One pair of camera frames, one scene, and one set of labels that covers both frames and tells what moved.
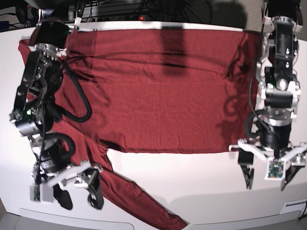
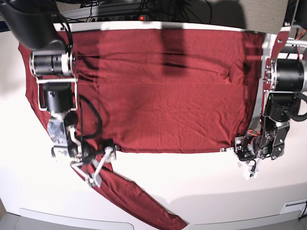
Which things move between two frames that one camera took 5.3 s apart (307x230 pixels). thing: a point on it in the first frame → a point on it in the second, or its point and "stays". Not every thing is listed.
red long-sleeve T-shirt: x=164 y=90 stays
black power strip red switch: x=121 y=18 stays
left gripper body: x=57 y=151 → x=88 y=150
